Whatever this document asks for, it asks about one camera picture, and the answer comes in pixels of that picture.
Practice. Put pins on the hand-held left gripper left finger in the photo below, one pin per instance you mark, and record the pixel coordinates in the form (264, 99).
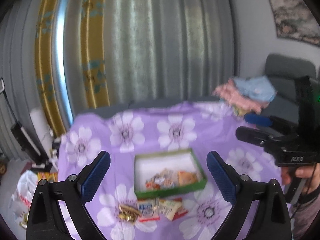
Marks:
(96, 177)

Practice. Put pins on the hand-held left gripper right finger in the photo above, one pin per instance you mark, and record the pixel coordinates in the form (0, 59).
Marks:
(221, 177)

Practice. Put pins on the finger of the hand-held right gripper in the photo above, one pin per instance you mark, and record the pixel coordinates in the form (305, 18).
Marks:
(250, 133)
(257, 120)

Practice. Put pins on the orange cracker snack packet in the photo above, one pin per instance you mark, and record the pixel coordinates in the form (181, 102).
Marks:
(187, 176)

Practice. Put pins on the black and yellow snack packet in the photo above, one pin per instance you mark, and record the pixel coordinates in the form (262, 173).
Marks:
(128, 212)

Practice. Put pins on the red snack packet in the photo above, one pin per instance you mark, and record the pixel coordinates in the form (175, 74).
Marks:
(182, 213)

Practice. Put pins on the pale printed snack packet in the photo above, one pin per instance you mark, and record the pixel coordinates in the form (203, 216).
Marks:
(166, 173)

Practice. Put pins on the brown peanut snack packet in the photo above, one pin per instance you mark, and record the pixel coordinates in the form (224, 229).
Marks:
(153, 183)

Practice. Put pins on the white and blue snack packet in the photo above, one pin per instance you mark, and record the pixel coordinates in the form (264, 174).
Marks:
(147, 208)

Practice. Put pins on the beige snack packet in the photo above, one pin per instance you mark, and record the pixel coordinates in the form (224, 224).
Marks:
(168, 206)

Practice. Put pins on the green cardboard box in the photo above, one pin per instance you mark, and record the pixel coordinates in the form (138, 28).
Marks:
(162, 193)

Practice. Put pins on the person's right forearm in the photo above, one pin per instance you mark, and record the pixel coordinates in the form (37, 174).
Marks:
(308, 217)

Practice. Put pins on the person's right hand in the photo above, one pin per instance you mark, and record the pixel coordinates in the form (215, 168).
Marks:
(303, 173)

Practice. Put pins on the light blue cloth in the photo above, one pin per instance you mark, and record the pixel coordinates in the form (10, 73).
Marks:
(260, 87)

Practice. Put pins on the pink floral cloth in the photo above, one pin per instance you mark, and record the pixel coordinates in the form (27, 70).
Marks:
(232, 95)

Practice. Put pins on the orange yellow package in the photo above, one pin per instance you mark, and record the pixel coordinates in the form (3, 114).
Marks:
(47, 176)

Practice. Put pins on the grey sofa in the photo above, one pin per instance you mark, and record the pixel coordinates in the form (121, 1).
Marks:
(287, 67)

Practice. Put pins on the purple floral blanket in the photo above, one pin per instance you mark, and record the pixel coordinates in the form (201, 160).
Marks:
(150, 140)

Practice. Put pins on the white plastic bag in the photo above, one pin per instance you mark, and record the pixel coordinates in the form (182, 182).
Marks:
(23, 192)

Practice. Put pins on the black box-shaped device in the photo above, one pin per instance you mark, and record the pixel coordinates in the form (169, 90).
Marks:
(25, 140)

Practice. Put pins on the white cylinder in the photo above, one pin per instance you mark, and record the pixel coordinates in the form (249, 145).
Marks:
(37, 120)

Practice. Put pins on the gold patterned curtain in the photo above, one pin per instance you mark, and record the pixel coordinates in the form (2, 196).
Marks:
(46, 55)
(93, 55)

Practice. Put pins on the grey curtain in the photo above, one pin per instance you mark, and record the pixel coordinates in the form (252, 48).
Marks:
(17, 67)
(162, 42)

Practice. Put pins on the wall hanging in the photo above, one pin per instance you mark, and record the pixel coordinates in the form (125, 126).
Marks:
(292, 15)

